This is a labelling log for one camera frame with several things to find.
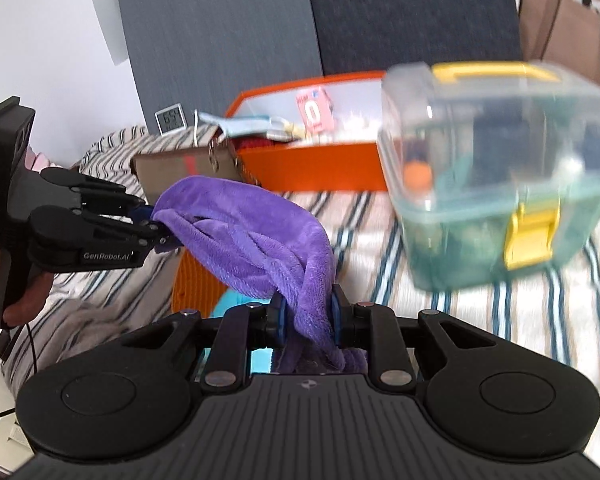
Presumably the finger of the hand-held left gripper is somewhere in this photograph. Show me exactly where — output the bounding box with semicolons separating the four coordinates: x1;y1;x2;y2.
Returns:
30;205;182;254
37;166;155;223

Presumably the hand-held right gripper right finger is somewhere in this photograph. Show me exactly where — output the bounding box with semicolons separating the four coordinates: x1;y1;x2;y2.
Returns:
330;285;498;393

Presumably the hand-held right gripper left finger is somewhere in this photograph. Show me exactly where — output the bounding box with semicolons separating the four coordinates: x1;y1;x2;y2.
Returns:
122;294;288;393

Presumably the purple fleece cloth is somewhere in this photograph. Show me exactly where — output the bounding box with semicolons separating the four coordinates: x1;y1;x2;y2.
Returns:
150;176;369;377

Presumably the orange cardboard box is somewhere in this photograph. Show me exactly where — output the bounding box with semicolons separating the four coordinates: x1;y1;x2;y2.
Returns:
223;71;397;194

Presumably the person's left hand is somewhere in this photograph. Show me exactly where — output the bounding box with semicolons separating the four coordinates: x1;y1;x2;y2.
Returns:
2;271;55;328

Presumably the pink cloth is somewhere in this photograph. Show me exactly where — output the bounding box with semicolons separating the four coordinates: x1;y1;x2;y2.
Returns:
24;144;57;172

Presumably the cyan cloth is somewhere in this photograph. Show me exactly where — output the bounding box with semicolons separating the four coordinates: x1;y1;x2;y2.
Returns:
199;291;277;379

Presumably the plaid zip pouch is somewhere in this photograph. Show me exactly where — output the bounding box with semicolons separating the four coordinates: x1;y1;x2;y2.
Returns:
131;136;262;202

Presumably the orange honeycomb silicone mat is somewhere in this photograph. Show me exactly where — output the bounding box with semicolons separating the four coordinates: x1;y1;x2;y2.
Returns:
172;249;232;319

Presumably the striped blanket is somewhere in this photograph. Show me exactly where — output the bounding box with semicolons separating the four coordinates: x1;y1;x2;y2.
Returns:
10;124;600;443

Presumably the white digital thermometer clock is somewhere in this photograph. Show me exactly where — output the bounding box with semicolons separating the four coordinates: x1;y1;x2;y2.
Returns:
154;104;187;135

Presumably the blue face mask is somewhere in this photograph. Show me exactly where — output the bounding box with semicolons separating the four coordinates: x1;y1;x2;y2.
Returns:
195;109;282;139

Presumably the clear plastic storage box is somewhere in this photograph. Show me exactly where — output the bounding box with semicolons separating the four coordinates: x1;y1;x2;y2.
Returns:
377;61;600;292

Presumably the red towel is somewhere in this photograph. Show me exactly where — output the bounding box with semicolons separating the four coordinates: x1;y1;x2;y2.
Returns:
236;136;292;151

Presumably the grey padded headboard panel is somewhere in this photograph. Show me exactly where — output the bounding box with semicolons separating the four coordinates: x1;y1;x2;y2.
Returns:
114;0;327;134

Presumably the pink packet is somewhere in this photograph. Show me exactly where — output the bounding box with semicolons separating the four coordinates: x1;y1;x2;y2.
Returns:
295;87;337;137

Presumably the navy padded headboard panel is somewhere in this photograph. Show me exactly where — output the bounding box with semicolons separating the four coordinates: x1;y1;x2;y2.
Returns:
302;0;524;79

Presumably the brown paper bag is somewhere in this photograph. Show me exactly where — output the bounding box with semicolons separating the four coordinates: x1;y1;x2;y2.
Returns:
517;0;600;99

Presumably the black cable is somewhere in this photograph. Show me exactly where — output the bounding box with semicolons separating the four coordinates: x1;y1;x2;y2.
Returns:
0;319;39;427

